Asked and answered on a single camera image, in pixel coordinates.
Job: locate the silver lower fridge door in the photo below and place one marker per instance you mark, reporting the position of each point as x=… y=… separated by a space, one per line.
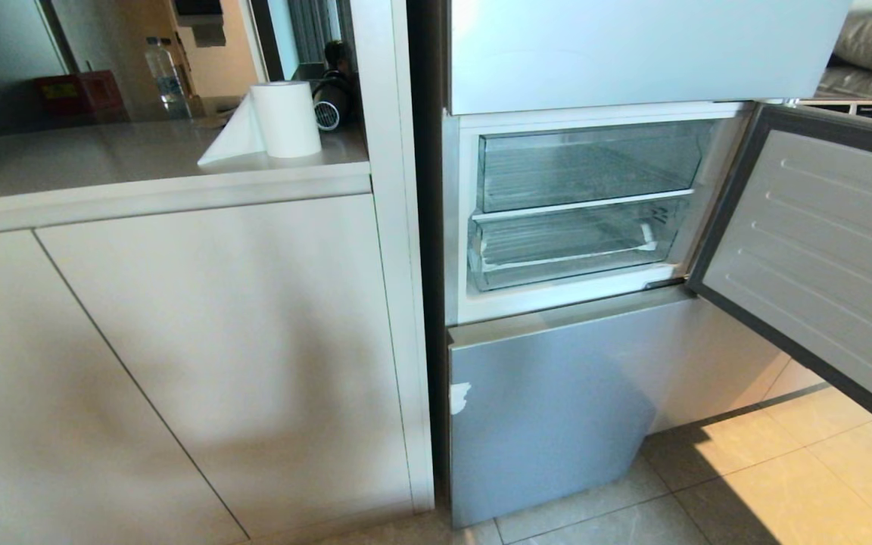
x=549 y=416

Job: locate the clear plastic water bottle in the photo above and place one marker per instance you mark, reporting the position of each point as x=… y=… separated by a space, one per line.
x=166 y=76

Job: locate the beige kitchen cabinet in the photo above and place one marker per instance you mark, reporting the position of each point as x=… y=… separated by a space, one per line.
x=179 y=303

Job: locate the white paper towel roll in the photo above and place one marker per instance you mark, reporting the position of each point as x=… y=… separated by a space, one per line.
x=277 y=121

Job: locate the silver refrigerator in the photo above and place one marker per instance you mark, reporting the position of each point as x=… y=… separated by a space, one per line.
x=565 y=310

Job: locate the black hair dryer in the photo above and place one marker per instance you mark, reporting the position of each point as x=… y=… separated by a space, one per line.
x=332 y=94

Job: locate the beige cabinet door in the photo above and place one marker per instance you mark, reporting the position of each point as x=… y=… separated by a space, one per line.
x=254 y=356
x=42 y=409

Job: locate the red box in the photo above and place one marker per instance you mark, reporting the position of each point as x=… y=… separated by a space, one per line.
x=80 y=94

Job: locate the silver upper fridge door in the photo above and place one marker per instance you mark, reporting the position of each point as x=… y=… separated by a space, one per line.
x=633 y=53

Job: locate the clear plastic fridge drawer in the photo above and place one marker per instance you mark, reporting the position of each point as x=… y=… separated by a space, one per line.
x=572 y=242
x=587 y=163

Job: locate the open silver fridge door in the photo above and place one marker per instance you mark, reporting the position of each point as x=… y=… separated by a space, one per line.
x=822 y=250

